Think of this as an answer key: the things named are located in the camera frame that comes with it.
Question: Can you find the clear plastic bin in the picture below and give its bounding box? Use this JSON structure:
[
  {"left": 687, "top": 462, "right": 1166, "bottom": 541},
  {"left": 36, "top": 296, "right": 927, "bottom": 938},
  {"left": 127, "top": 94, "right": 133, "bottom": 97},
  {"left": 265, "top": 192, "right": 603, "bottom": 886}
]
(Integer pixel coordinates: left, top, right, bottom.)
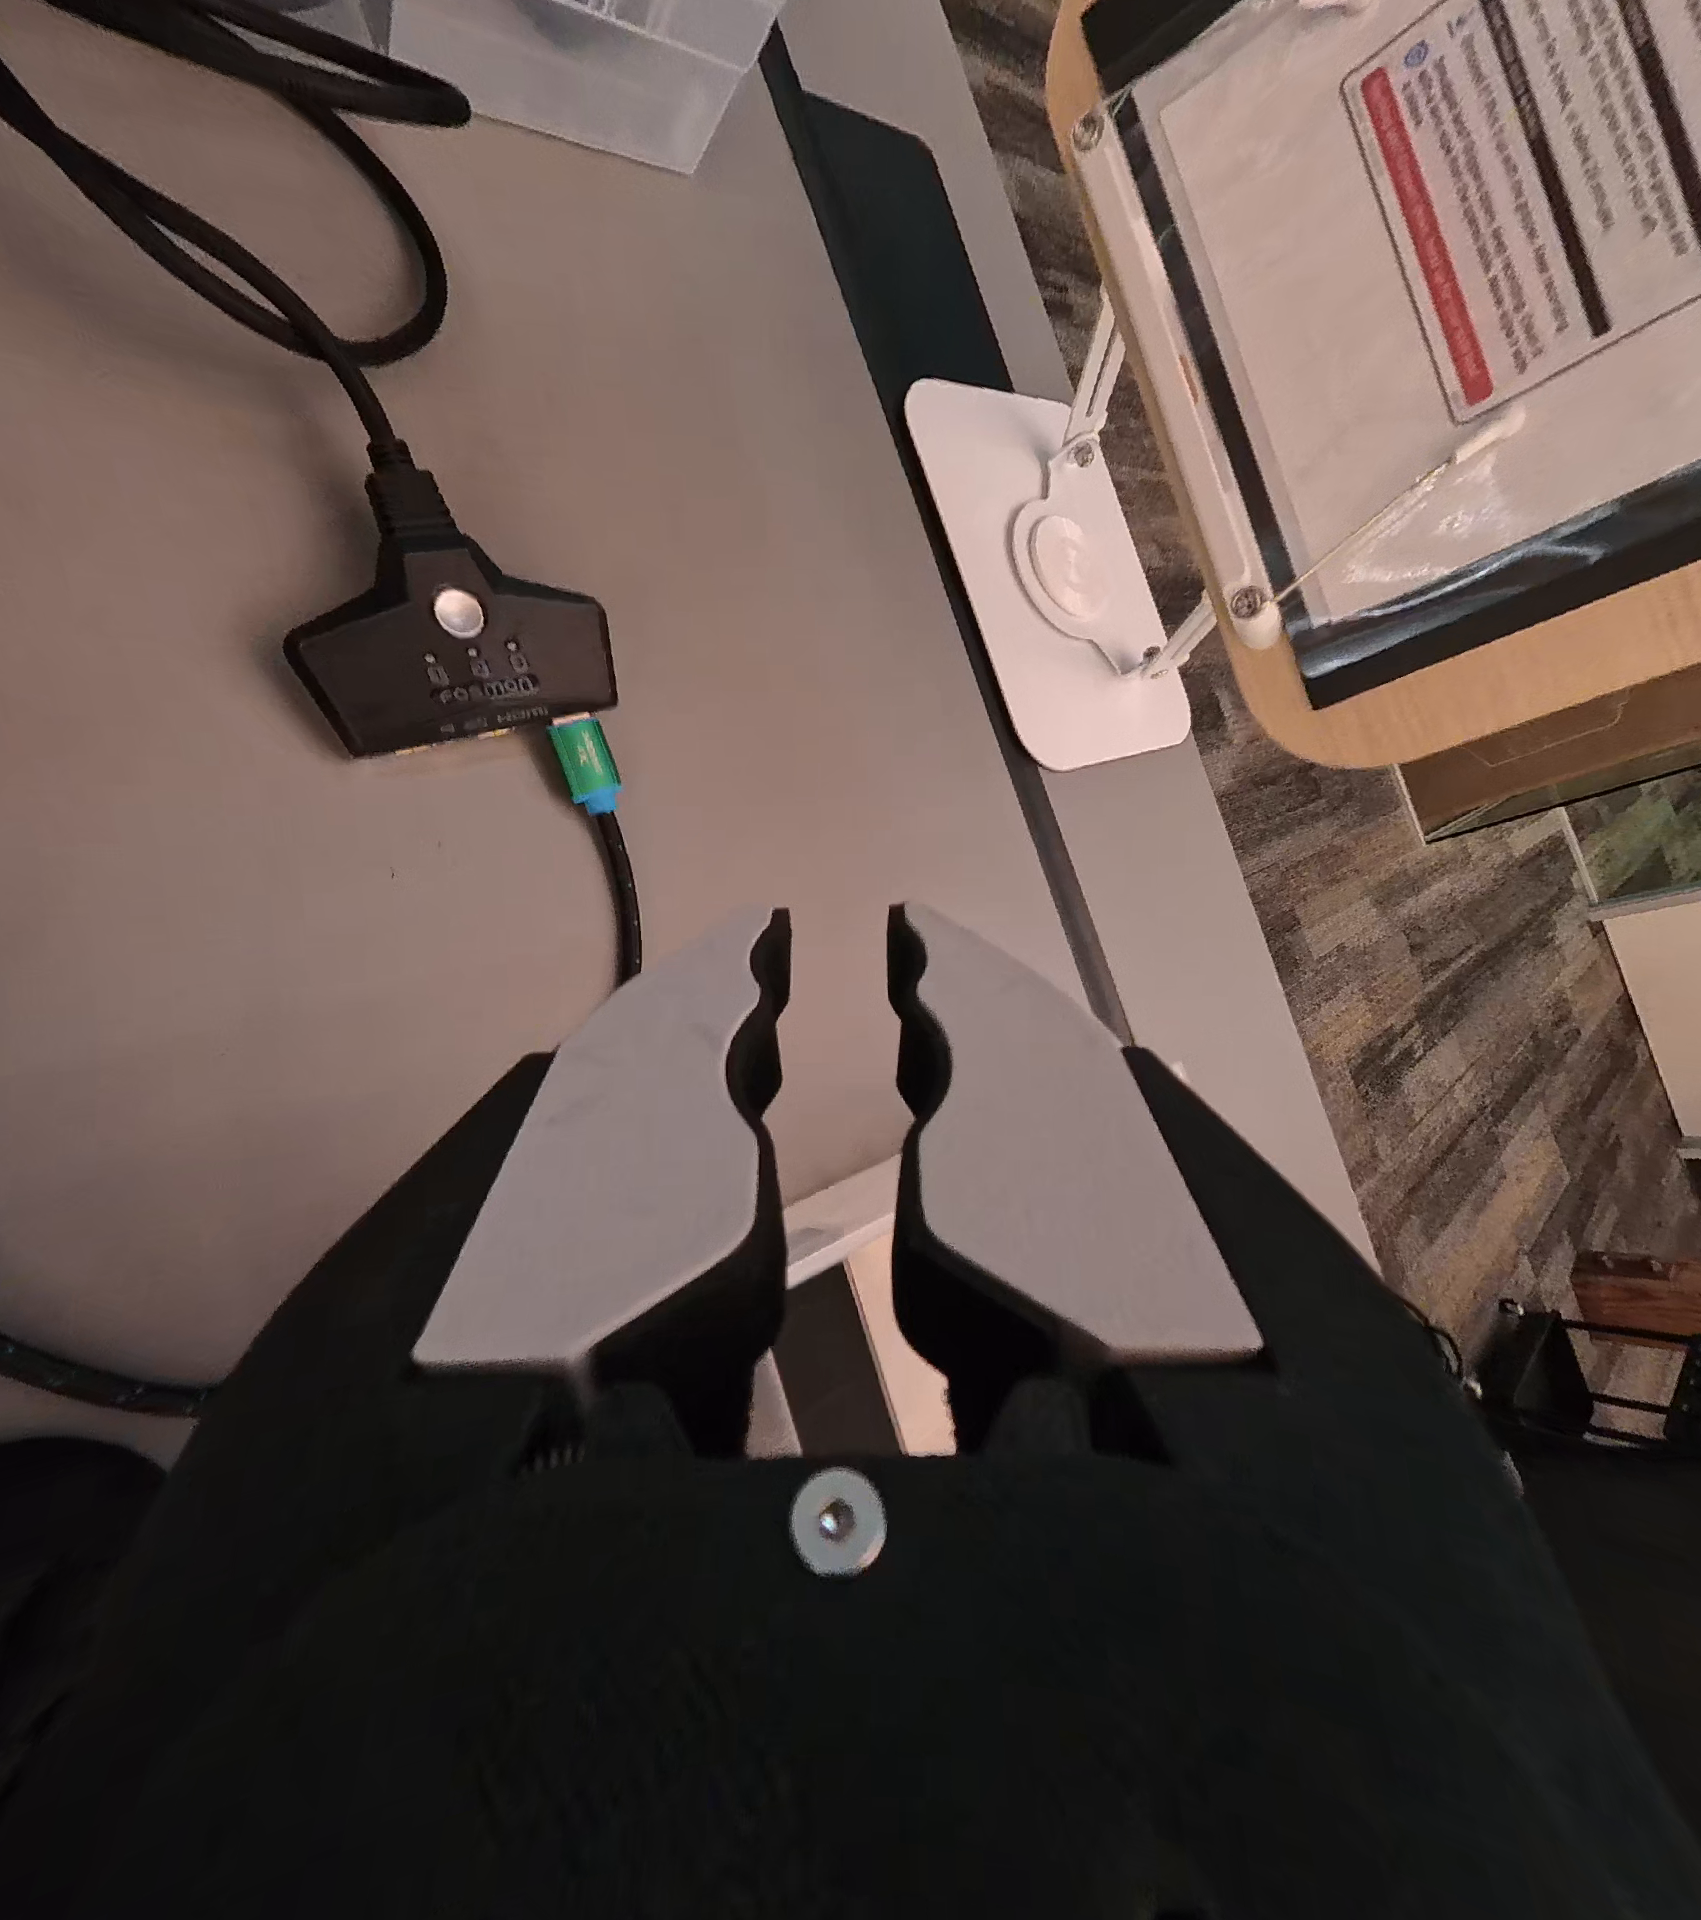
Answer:
[{"left": 384, "top": 0, "right": 785, "bottom": 180}]

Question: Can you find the black HDMI switch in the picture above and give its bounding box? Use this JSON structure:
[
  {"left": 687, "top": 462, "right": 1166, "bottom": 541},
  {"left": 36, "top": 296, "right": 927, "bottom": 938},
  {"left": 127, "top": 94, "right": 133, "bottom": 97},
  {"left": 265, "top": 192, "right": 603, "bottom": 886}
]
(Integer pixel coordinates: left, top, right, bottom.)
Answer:
[{"left": 283, "top": 539, "right": 620, "bottom": 760}]

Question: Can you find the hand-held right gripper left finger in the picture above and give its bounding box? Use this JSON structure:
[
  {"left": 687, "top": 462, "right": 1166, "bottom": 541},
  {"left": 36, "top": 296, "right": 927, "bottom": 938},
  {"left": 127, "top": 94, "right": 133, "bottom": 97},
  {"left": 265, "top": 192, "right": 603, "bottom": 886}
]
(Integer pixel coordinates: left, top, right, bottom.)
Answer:
[{"left": 413, "top": 906, "right": 793, "bottom": 1458}]

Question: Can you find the black switch pigtail cable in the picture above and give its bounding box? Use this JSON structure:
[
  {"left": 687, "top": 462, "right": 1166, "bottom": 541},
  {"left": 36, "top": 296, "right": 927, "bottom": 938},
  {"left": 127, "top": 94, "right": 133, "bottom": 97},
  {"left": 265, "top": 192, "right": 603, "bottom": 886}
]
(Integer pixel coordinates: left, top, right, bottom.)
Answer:
[{"left": 0, "top": 0, "right": 475, "bottom": 549}]

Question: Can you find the instruction sign board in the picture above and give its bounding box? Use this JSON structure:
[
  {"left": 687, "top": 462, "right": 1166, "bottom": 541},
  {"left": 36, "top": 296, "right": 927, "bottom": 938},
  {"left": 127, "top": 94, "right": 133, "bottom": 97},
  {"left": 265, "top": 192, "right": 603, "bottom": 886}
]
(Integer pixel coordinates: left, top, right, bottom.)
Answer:
[{"left": 1045, "top": 0, "right": 1701, "bottom": 770}]

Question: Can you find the cardboard box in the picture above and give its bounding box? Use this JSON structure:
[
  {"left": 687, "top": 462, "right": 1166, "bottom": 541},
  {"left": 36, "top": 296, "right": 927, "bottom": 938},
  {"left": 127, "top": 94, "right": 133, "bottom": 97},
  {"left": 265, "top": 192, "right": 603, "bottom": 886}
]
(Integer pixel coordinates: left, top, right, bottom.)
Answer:
[{"left": 1397, "top": 629, "right": 1701, "bottom": 841}]

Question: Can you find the white sign stand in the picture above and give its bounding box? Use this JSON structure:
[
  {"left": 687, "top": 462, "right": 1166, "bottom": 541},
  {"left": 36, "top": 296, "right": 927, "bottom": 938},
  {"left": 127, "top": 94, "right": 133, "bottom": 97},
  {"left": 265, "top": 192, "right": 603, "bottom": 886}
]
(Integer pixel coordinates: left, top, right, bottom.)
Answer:
[{"left": 904, "top": 305, "right": 1219, "bottom": 773}]

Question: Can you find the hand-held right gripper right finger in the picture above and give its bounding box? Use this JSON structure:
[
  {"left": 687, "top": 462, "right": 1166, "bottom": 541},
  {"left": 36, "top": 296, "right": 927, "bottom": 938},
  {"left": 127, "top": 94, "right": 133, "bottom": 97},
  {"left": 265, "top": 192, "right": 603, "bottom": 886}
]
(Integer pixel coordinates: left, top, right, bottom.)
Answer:
[{"left": 886, "top": 900, "right": 1268, "bottom": 1453}]

